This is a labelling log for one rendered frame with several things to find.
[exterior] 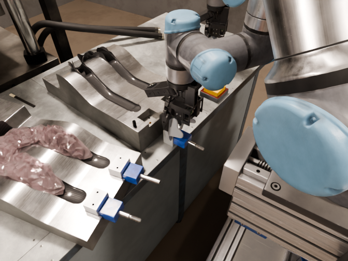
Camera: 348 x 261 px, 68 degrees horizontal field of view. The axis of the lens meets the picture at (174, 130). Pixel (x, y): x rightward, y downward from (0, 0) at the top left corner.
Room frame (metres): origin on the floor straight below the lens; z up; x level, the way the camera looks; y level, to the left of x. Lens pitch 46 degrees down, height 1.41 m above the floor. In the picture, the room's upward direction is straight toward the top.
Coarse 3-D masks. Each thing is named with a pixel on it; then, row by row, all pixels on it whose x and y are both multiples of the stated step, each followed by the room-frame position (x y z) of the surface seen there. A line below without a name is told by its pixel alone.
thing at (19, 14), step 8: (8, 0) 1.04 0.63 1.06; (16, 0) 1.05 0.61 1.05; (8, 8) 1.04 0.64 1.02; (16, 8) 1.04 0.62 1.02; (16, 16) 1.04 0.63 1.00; (24, 16) 1.06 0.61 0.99; (16, 24) 1.04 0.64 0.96; (24, 24) 1.04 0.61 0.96; (24, 32) 1.04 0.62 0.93; (32, 32) 1.06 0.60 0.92; (24, 40) 1.04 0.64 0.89; (32, 40) 1.05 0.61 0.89; (32, 48) 1.04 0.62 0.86; (40, 48) 1.09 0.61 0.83; (24, 56) 1.03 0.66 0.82; (32, 56) 1.02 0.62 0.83; (40, 56) 1.04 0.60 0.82
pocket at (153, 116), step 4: (144, 112) 0.59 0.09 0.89; (148, 112) 0.60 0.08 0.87; (152, 112) 0.59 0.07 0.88; (156, 112) 0.58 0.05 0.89; (140, 116) 0.57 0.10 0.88; (144, 116) 0.58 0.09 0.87; (148, 116) 0.59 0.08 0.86; (152, 116) 0.59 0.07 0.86; (156, 116) 0.58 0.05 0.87; (144, 120) 0.58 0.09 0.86; (148, 120) 0.58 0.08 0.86; (152, 120) 0.58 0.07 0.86; (156, 120) 0.56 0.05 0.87
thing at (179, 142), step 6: (180, 126) 0.56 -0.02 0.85; (186, 132) 0.55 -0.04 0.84; (174, 138) 0.52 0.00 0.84; (180, 138) 0.52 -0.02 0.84; (186, 138) 0.52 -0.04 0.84; (168, 144) 0.53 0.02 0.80; (174, 144) 0.53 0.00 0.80; (180, 144) 0.51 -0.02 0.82; (186, 144) 0.51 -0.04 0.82; (192, 144) 0.50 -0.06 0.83
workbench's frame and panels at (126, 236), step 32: (224, 128) 0.93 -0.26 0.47; (192, 160) 0.70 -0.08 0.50; (224, 160) 1.01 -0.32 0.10; (160, 192) 0.53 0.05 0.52; (192, 192) 0.72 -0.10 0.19; (128, 224) 0.39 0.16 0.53; (160, 224) 0.52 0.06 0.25; (64, 256) 0.20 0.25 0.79; (96, 256) 0.28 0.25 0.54; (128, 256) 0.36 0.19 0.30
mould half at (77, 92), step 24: (120, 48) 0.89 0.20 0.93; (72, 72) 0.73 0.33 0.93; (96, 72) 0.75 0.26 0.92; (144, 72) 0.81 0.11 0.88; (72, 96) 0.69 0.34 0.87; (96, 96) 0.66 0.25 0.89; (144, 96) 0.66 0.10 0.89; (96, 120) 0.62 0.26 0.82; (120, 120) 0.55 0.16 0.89; (144, 144) 0.51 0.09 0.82
